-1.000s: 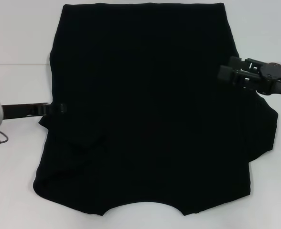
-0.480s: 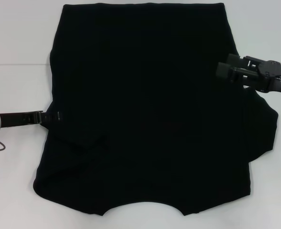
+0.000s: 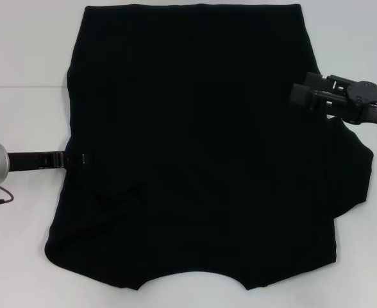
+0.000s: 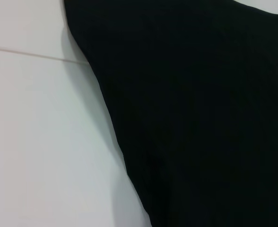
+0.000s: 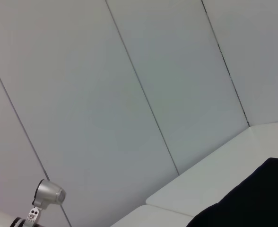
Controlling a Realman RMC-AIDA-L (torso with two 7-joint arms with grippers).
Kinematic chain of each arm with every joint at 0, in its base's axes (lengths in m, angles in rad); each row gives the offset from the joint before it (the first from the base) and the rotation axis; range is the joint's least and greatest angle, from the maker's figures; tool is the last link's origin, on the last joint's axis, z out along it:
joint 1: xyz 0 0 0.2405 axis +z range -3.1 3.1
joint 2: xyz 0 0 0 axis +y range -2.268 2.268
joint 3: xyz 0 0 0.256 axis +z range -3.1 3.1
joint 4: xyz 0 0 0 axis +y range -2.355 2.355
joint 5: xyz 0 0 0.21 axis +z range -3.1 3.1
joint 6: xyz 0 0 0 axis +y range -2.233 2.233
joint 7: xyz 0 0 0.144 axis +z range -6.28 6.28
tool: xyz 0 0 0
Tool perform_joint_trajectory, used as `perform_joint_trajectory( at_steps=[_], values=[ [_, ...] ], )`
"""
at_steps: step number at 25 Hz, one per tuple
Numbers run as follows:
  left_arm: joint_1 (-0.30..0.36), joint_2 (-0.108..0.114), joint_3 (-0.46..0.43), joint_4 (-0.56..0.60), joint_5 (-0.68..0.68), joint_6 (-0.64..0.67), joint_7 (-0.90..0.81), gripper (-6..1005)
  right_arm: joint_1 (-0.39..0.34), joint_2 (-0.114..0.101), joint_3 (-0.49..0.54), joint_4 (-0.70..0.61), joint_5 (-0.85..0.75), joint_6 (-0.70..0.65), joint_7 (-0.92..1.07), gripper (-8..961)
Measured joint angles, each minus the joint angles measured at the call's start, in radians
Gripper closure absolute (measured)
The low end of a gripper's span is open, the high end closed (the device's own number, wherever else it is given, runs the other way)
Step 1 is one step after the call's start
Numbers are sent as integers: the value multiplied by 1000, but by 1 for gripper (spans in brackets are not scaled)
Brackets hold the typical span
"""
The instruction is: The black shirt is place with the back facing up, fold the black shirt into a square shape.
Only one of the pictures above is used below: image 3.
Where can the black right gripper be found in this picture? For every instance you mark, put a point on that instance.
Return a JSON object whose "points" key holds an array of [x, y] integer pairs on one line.
{"points": [[374, 102]]}

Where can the black T-shirt with FREE print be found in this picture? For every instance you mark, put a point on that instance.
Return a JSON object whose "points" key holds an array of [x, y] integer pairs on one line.
{"points": [[191, 128]]}

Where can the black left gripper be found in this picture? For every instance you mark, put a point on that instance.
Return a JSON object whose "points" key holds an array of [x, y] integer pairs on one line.
{"points": [[34, 160]]}

